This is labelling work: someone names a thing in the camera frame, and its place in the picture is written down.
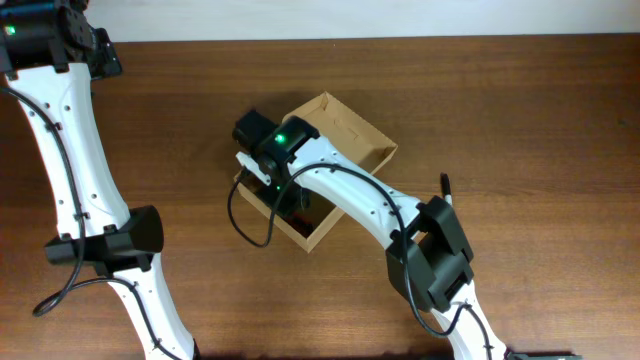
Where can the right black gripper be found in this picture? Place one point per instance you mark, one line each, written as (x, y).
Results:
(287, 201)

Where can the cardboard box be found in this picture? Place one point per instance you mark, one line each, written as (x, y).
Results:
(350, 135)

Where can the black white marker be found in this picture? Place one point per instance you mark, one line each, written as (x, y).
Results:
(446, 188)

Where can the orange utility knife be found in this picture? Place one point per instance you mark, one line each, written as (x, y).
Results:
(302, 224)

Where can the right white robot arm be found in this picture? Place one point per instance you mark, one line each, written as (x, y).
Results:
(428, 255)

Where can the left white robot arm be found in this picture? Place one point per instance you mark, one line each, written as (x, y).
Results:
(50, 55)

